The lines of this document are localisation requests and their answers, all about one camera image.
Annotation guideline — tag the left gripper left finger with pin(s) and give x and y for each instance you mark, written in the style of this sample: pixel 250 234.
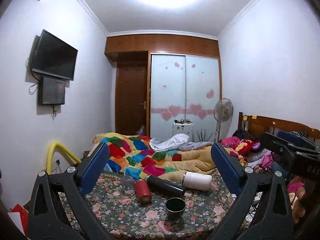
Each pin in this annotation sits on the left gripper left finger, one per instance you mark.
pixel 47 217

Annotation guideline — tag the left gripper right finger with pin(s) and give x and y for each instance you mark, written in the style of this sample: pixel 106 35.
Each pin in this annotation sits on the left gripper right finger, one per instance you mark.
pixel 273 218

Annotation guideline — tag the dark green ceramic cup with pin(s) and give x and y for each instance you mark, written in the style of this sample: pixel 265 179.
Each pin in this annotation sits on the dark green ceramic cup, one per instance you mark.
pixel 175 208

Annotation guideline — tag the clear plastic cup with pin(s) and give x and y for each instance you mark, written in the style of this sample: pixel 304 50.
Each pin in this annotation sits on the clear plastic cup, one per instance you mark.
pixel 128 184

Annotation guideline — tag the pile of clothes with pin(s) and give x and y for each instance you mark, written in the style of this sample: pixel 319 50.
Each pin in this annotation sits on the pile of clothes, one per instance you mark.
pixel 260 160

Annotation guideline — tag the wooden headboard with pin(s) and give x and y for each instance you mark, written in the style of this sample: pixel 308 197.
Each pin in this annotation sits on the wooden headboard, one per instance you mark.
pixel 257 125

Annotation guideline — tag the red plush toy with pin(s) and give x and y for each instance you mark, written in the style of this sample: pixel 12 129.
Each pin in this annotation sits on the red plush toy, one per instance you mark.
pixel 246 146

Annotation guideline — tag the floral green bedspread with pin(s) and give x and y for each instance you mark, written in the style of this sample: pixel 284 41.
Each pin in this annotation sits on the floral green bedspread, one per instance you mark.
pixel 125 218

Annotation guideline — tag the white thermos bottle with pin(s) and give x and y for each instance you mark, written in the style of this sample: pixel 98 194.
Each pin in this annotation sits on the white thermos bottle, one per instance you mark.
pixel 197 181

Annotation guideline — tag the standing electric fan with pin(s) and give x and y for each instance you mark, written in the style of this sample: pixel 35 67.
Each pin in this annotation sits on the standing electric fan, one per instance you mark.
pixel 223 111

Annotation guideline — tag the red thermos bottle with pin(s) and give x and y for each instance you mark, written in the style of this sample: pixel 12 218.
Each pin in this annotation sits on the red thermos bottle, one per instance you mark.
pixel 143 192

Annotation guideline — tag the colourful patchwork blanket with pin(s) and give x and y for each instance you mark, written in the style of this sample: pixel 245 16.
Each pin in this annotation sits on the colourful patchwork blanket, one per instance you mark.
pixel 132 155

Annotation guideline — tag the black thermos bottle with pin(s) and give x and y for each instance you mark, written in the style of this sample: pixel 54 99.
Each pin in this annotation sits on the black thermos bottle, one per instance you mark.
pixel 164 187

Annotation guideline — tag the white small cabinet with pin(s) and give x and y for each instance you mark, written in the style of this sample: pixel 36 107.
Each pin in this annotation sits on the white small cabinet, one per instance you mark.
pixel 183 127

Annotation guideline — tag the white grey bundled quilt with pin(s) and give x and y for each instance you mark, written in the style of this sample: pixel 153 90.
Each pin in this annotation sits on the white grey bundled quilt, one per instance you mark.
pixel 178 142

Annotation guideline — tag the brown wooden door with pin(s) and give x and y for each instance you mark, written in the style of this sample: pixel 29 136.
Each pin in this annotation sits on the brown wooden door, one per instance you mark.
pixel 130 100

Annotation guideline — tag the small wall monitor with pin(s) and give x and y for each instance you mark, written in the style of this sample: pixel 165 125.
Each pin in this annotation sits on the small wall monitor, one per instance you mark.
pixel 51 92

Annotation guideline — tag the wall mounted black television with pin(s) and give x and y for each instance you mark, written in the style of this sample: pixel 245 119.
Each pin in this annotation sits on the wall mounted black television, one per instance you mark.
pixel 54 57

